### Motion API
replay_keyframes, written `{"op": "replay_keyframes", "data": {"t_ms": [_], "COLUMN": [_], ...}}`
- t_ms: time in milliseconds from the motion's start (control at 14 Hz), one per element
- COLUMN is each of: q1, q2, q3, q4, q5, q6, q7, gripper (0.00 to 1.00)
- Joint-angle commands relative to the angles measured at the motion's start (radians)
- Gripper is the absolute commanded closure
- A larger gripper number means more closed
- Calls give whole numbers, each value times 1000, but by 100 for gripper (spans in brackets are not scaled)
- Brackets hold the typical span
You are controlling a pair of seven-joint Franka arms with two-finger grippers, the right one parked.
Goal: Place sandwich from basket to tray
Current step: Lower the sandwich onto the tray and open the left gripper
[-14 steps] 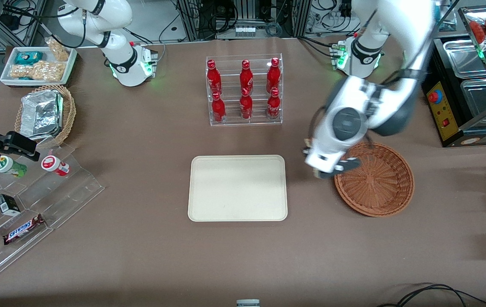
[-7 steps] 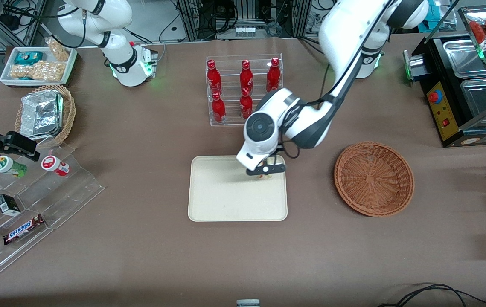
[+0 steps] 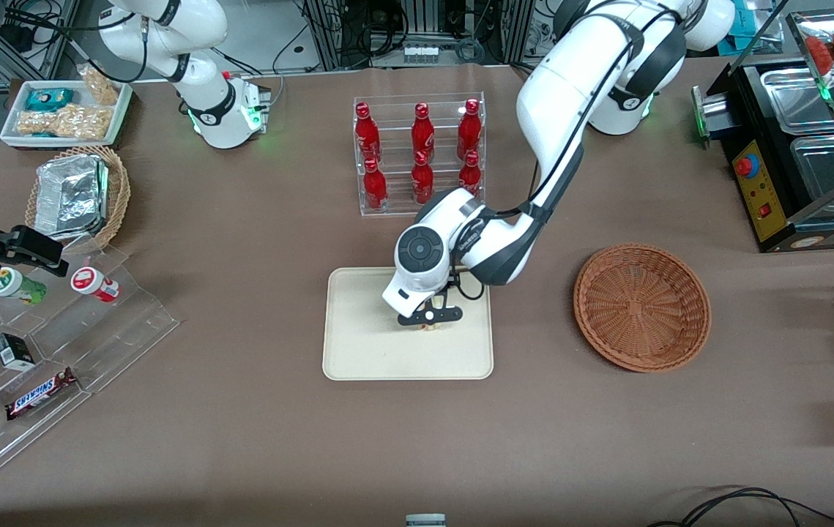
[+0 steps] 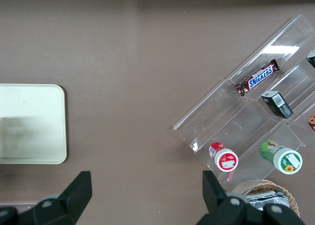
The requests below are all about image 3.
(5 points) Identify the beige rectangular serving tray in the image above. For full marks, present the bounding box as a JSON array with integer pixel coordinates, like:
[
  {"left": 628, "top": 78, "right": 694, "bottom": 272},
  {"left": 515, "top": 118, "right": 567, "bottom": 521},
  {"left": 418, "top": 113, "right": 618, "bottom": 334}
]
[{"left": 321, "top": 265, "right": 495, "bottom": 381}]

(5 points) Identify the light wicker basket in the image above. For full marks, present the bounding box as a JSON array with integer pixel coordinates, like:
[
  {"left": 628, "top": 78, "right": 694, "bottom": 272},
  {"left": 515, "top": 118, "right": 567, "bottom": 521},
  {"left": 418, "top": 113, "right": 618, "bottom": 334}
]
[{"left": 25, "top": 145, "right": 132, "bottom": 253}]

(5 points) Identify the white rectangular snack tray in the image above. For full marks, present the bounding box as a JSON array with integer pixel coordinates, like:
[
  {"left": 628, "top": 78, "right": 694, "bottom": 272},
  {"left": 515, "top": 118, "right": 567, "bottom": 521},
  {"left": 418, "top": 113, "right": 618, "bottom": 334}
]
[{"left": 0, "top": 79, "right": 133, "bottom": 149}]

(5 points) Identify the brown round wicker basket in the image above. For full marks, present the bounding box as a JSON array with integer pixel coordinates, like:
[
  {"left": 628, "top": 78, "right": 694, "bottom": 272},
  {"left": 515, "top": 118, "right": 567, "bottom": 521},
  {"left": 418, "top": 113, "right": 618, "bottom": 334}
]
[{"left": 573, "top": 242, "right": 712, "bottom": 374}]

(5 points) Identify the green label yogurt bottle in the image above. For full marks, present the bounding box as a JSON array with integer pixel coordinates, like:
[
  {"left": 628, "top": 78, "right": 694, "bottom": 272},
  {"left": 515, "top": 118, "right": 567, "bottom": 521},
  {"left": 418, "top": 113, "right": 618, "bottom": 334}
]
[{"left": 0, "top": 267, "right": 48, "bottom": 306}]

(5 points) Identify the red label yogurt bottle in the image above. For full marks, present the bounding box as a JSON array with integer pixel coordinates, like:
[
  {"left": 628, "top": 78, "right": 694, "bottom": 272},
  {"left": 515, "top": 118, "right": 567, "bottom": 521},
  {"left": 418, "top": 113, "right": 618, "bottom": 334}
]
[{"left": 70, "top": 266, "right": 122, "bottom": 303}]

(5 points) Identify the small black carton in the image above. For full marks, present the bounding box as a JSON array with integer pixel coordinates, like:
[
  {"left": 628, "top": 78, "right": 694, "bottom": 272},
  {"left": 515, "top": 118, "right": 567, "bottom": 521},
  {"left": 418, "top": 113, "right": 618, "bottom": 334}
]
[{"left": 0, "top": 333, "right": 37, "bottom": 370}]

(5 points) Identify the clear acrylic bottle rack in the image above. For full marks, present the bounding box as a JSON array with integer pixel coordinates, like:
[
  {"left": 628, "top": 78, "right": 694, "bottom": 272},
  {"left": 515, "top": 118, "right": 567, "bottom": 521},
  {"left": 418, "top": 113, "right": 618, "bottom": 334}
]
[{"left": 353, "top": 91, "right": 486, "bottom": 217}]

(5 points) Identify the red cola bottle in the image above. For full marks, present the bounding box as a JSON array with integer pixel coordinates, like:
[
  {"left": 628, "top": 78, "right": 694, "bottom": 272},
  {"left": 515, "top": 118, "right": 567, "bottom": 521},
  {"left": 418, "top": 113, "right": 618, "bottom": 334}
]
[
  {"left": 363, "top": 157, "right": 388, "bottom": 213},
  {"left": 457, "top": 99, "right": 482, "bottom": 158},
  {"left": 411, "top": 152, "right": 435, "bottom": 207},
  {"left": 411, "top": 102, "right": 436, "bottom": 158},
  {"left": 458, "top": 150, "right": 483, "bottom": 198},
  {"left": 354, "top": 102, "right": 382, "bottom": 163}
]

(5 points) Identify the clear bag of puffed snack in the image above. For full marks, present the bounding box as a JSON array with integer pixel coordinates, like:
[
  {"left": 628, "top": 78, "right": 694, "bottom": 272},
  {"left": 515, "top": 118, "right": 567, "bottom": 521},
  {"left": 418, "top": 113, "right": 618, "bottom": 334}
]
[
  {"left": 16, "top": 108, "right": 59, "bottom": 137},
  {"left": 51, "top": 103, "right": 112, "bottom": 141},
  {"left": 78, "top": 64, "right": 121, "bottom": 105}
]

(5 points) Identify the clear acrylic stepped display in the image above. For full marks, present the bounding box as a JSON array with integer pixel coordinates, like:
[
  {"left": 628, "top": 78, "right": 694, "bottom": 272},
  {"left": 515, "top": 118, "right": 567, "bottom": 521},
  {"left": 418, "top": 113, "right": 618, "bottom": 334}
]
[{"left": 0, "top": 234, "right": 181, "bottom": 495}]

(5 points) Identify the snickers chocolate bar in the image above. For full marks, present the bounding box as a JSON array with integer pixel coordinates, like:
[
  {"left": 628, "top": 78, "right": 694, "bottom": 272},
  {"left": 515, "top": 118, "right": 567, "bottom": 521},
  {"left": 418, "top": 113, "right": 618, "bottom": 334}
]
[{"left": 5, "top": 367, "right": 79, "bottom": 422}]

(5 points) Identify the teal snack packet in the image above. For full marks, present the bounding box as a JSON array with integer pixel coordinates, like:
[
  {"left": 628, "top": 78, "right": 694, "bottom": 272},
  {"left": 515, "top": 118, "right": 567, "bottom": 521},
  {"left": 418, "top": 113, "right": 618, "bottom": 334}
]
[{"left": 25, "top": 88, "right": 75, "bottom": 112}]

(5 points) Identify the white power strip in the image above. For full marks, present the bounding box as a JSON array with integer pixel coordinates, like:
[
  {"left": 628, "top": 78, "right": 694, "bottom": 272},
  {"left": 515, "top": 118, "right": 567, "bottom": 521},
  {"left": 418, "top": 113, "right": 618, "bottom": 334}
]
[{"left": 402, "top": 42, "right": 441, "bottom": 65}]

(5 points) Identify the black food warmer cabinet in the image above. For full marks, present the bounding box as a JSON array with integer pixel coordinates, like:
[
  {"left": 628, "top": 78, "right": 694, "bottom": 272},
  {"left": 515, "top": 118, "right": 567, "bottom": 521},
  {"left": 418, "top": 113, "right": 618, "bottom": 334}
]
[{"left": 706, "top": 7, "right": 834, "bottom": 255}]

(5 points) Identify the aluminium profile frame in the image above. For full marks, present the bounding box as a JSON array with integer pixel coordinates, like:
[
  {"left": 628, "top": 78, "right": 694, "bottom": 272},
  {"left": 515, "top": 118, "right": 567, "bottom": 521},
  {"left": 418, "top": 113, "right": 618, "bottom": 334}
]
[{"left": 299, "top": 0, "right": 535, "bottom": 70}]

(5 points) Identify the black floor cable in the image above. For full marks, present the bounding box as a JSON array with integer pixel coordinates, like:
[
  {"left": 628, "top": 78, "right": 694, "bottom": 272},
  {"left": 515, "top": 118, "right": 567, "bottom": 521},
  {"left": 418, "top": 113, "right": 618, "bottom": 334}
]
[{"left": 647, "top": 487, "right": 834, "bottom": 527}]

